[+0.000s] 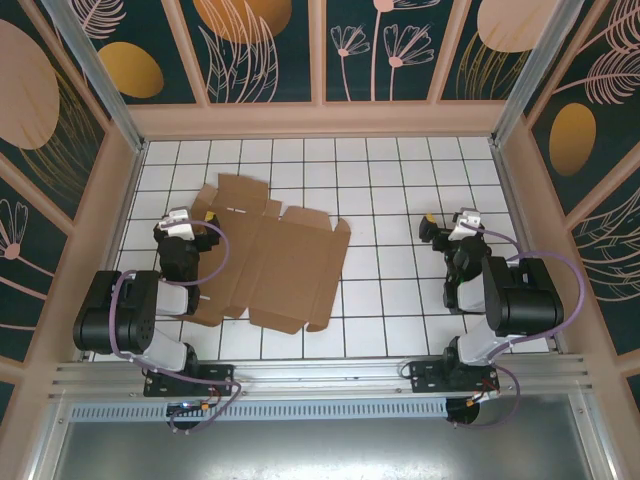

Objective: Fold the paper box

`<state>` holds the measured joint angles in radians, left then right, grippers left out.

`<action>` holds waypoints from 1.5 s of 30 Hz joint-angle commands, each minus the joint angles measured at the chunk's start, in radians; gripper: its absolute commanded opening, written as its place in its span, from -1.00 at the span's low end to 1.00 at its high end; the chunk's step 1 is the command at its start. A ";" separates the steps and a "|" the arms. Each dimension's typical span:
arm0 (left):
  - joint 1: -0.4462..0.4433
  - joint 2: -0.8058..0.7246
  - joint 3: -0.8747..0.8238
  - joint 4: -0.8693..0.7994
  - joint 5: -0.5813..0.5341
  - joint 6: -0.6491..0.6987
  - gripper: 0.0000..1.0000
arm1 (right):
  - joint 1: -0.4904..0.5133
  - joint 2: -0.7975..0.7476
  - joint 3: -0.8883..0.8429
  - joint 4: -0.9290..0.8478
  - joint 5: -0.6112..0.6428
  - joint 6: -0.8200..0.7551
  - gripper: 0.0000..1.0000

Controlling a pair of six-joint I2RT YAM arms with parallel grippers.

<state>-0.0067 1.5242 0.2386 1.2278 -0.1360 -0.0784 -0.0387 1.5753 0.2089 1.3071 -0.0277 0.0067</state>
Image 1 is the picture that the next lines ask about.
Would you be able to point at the brown cardboard paper box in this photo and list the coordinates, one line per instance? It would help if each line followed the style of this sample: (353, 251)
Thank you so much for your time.
(290, 260)

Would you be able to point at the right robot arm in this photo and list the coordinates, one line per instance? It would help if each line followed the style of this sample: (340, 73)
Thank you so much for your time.
(525, 300)

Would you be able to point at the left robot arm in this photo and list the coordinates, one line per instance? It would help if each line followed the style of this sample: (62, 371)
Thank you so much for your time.
(115, 315)

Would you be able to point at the small circuit board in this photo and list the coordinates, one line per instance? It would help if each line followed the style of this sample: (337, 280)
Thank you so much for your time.
(187, 406)

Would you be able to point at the grey metal sheet panel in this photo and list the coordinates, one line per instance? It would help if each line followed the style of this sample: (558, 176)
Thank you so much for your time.
(320, 450)

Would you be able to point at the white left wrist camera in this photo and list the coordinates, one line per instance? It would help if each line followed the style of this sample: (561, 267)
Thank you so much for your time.
(177, 224)

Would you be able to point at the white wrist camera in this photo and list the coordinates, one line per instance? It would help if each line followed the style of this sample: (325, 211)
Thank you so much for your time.
(465, 222)
(177, 224)

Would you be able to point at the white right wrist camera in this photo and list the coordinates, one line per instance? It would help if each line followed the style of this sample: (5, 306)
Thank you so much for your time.
(465, 222)

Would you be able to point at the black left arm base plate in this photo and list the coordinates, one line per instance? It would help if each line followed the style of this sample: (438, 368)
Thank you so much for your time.
(215, 377)

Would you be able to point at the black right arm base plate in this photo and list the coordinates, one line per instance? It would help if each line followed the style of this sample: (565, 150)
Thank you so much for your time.
(425, 377)

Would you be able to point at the aluminium frame post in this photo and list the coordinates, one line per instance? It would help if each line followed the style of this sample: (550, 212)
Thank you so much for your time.
(520, 100)
(107, 100)

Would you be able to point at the aluminium mounting rail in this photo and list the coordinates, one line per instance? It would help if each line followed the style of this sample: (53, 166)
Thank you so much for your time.
(320, 372)

